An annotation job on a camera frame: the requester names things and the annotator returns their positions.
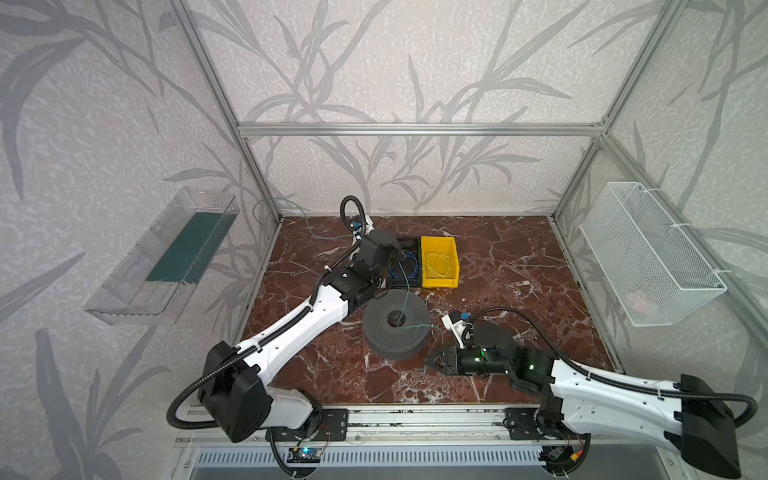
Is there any yellow storage bin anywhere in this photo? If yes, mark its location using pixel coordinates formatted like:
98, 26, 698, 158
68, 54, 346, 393
420, 236, 460, 289

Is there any yellow cable in yellow bin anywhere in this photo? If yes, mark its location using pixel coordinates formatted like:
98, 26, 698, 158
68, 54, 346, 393
425, 251, 458, 278

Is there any black storage bin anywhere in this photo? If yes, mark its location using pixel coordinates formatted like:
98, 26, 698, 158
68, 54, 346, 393
398, 237, 422, 289

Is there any white wire basket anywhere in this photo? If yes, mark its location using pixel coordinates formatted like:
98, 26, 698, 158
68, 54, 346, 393
580, 182, 728, 327

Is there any grey perforated spool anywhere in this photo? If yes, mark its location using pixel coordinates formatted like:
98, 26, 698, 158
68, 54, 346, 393
362, 289, 431, 361

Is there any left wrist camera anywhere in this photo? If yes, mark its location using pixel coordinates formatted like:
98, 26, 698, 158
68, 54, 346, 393
345, 215, 374, 241

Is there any green cable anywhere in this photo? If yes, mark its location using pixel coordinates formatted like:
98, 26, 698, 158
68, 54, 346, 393
251, 196, 463, 332

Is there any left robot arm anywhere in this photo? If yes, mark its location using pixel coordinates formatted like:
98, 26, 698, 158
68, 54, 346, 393
166, 229, 402, 443

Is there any pink object in basket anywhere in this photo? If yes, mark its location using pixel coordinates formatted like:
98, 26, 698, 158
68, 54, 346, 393
625, 290, 658, 317

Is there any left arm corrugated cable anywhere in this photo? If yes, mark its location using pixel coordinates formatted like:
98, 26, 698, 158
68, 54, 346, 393
166, 194, 368, 431

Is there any left controller board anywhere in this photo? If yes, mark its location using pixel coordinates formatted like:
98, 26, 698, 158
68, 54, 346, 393
286, 446, 325, 465

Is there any clear plastic wall tray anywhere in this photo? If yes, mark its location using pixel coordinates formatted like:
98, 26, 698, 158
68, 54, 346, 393
85, 187, 240, 326

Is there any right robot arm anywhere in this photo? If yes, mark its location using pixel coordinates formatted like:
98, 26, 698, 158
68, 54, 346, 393
425, 320, 742, 479

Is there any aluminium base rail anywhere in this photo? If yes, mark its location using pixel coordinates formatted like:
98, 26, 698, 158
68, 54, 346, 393
179, 403, 679, 448

